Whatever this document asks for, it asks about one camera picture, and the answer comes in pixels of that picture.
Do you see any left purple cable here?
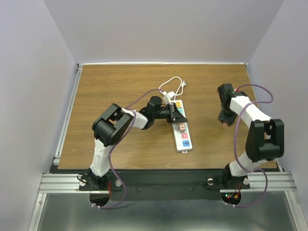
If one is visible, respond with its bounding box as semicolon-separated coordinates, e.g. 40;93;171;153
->
90;89;167;209

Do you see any brown pink charger plug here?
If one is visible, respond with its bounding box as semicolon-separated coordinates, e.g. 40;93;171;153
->
179;123;185;132

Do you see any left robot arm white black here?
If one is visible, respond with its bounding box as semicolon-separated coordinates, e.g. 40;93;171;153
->
87;96;188;190

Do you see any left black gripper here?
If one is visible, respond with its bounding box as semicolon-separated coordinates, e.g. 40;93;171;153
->
153;103;187;124

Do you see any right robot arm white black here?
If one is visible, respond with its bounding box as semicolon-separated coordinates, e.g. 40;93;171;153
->
218;90;284;189

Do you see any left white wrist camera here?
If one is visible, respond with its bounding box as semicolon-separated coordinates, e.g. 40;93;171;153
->
163;91;175;104

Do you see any teal charger plug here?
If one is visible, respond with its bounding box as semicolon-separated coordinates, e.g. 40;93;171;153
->
178;107;185;116

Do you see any white power strip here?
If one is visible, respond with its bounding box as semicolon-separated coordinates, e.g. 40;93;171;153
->
171;100;193;154

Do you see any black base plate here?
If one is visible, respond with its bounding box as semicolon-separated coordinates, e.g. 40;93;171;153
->
52;169;250;208

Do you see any white power strip cord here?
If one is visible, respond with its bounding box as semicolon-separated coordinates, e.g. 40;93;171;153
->
159;76;188;97

